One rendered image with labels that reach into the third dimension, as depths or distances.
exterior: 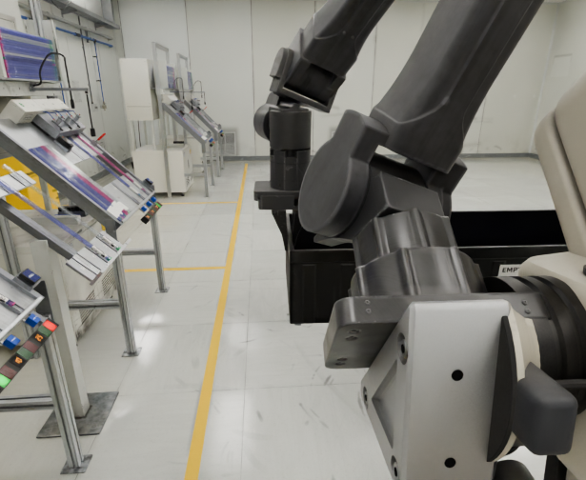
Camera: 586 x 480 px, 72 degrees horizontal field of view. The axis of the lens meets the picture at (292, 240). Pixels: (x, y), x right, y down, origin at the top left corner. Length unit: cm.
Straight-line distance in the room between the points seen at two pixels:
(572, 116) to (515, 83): 974
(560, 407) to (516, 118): 1000
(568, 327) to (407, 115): 16
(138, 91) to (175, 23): 332
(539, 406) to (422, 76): 21
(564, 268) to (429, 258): 9
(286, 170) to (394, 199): 29
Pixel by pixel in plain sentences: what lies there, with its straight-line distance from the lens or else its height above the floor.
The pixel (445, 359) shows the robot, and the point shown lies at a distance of 22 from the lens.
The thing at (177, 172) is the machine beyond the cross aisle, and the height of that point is 33.
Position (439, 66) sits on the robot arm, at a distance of 31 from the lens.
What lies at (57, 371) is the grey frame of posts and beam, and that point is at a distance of 165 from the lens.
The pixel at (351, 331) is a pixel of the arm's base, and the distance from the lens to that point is 23.
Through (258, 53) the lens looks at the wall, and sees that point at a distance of 861.
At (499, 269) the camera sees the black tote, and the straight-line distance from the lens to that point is 63.
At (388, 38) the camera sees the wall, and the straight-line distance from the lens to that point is 901.
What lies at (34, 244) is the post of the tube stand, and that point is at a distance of 174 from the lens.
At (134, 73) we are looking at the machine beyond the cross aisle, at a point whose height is 155.
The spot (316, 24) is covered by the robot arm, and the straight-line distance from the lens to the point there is 54.
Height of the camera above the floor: 132
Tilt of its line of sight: 20 degrees down
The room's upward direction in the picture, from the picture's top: straight up
